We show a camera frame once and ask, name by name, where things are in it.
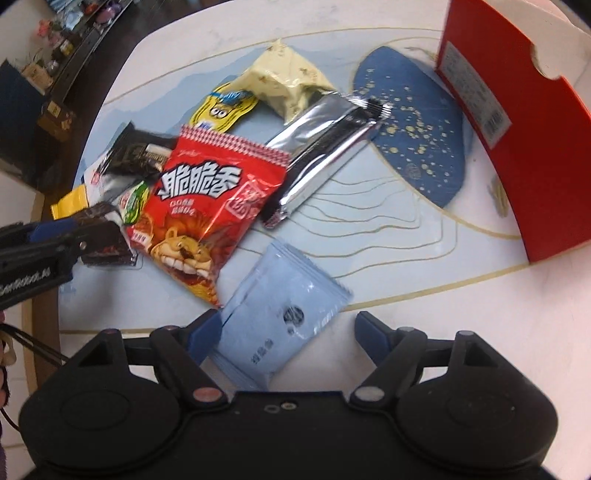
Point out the paper bag with plant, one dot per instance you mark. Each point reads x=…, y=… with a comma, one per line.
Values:
x=37, y=76

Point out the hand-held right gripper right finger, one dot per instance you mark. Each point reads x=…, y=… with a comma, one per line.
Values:
x=369, y=334

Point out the light blue snack packet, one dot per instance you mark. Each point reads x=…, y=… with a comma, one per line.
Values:
x=281, y=314

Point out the yellow cartoon snack packet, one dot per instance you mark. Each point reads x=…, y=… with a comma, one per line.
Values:
x=221, y=110

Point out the white and blue snack packet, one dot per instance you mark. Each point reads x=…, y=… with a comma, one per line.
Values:
x=99, y=182

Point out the silver foil snack packet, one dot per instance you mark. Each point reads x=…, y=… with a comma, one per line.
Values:
x=318, y=147

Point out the red cardboard box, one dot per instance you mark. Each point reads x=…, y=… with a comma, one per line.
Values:
x=531, y=138

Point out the red lion snack packet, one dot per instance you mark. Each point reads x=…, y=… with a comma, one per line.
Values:
x=207, y=203

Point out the plain yellow snack packet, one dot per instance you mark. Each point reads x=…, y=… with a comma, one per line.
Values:
x=69, y=203

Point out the glossy dark snack packet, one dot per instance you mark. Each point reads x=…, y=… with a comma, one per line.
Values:
x=121, y=261

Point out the black floor appliance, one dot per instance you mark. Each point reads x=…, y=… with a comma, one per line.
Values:
x=21, y=124

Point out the brown cardboard bag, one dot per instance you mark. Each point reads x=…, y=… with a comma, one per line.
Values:
x=57, y=120

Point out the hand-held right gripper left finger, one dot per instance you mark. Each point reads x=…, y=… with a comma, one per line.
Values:
x=205, y=334

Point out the dark tv cabinet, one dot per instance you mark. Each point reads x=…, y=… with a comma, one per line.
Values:
x=92, y=41

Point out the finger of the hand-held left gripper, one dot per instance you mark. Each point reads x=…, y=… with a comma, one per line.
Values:
x=99, y=242
x=51, y=230

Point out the purple toy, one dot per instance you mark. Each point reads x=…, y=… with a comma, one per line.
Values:
x=108, y=11

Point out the black gold label snack packet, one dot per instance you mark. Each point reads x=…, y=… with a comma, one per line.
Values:
x=134, y=152

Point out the green label snack packet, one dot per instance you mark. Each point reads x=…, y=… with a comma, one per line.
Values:
x=134, y=203

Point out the pale yellow snack packet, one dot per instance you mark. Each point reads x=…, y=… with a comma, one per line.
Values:
x=281, y=78

